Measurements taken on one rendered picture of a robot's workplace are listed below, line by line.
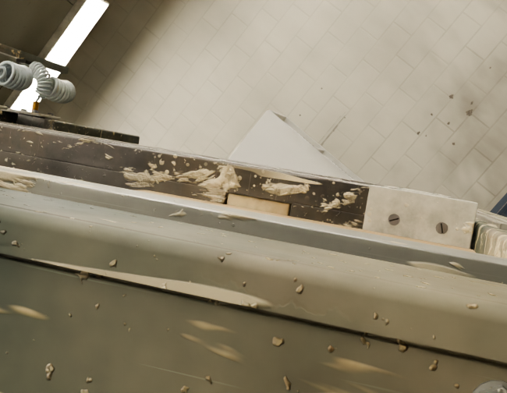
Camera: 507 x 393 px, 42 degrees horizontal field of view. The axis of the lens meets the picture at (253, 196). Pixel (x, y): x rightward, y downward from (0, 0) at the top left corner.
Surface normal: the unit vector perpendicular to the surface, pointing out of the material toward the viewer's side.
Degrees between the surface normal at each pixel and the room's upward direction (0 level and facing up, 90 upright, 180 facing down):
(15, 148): 90
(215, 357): 90
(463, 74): 90
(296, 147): 90
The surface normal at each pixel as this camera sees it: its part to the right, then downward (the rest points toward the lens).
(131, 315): -0.22, 0.01
